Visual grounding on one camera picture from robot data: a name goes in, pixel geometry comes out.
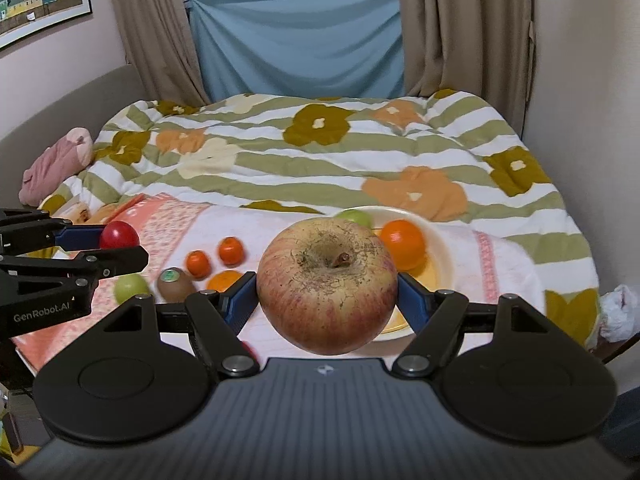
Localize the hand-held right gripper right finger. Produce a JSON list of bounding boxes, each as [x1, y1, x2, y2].
[[392, 271, 548, 380]]

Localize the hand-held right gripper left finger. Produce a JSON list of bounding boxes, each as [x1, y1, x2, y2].
[[102, 271, 261, 379]]

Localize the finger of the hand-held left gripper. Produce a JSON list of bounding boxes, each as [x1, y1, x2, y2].
[[0, 246, 150, 282], [0, 207, 107, 257]]

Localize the small tangerine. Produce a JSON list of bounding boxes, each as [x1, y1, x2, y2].
[[206, 270, 244, 294], [185, 250, 211, 279], [217, 236, 246, 267]]

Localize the small red apple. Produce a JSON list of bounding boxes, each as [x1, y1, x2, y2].
[[99, 221, 141, 251]]

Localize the green apple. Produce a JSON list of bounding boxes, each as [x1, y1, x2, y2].
[[114, 274, 151, 305], [334, 208, 375, 231]]

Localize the cream round plate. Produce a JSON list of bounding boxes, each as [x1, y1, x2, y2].
[[332, 205, 453, 344]]

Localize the kiwi with green sticker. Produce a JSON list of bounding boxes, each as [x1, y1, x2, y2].
[[156, 267, 196, 305]]

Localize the large red-yellow apple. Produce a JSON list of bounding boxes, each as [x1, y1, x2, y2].
[[256, 217, 399, 356]]

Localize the snack packet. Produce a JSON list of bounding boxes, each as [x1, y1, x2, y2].
[[60, 195, 146, 226]]

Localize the large orange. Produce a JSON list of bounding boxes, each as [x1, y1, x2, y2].
[[378, 219, 427, 272]]

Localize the pink and white towel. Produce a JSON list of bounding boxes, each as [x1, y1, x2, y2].
[[12, 192, 546, 376]]

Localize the pink plush toy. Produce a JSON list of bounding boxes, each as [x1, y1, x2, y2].
[[19, 127, 94, 206]]

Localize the beige upholstered headboard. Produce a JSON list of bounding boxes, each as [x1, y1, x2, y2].
[[0, 64, 146, 196]]

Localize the striped floral quilt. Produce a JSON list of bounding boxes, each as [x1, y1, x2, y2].
[[37, 89, 601, 352]]

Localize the white plastic bag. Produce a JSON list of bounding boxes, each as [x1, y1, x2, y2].
[[597, 284, 640, 344]]

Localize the beige curtain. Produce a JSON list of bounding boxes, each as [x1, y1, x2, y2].
[[392, 0, 538, 142], [105, 0, 211, 107]]

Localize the blue hanging cloth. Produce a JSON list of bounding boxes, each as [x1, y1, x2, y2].
[[189, 0, 406, 103]]

